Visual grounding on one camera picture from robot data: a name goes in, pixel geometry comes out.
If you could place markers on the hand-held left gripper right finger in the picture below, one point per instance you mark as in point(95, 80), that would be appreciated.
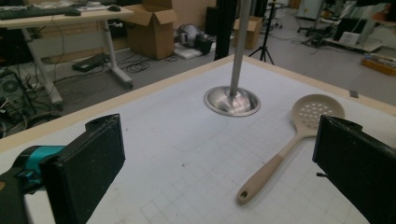
point(358, 161)

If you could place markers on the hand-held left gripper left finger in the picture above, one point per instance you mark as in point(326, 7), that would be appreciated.
point(84, 165)

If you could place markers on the beige slotted spoon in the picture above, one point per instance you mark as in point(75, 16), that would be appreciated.
point(308, 124)

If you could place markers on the computer equipment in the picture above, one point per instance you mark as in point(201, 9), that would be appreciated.
point(12, 96)

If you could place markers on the yellow tray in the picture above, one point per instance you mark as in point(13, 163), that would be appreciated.
point(378, 63)

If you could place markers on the black flat device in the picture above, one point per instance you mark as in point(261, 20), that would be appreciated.
point(90, 62)

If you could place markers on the white grid mat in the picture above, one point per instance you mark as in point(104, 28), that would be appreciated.
point(218, 161)

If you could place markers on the metal pole stand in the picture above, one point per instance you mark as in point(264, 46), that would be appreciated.
point(235, 93)

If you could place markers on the white desk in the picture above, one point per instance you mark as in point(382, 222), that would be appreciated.
point(62, 18)

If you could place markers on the open cardboard box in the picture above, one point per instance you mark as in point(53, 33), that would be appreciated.
point(151, 31)

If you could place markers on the white flat box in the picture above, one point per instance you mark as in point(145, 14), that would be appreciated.
point(188, 53)

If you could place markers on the black tripod stand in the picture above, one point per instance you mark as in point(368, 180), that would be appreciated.
point(264, 37)

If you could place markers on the black computer mouse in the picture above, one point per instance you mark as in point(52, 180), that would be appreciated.
point(114, 8)

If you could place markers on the black keyboard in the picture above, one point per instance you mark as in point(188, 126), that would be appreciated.
point(31, 12)

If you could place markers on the grey helmet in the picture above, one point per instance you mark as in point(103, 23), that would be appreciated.
point(190, 35)

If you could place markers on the small cardboard box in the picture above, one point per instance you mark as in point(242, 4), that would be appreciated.
point(252, 31)

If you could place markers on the black pillar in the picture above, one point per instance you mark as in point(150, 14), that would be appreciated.
point(224, 28)

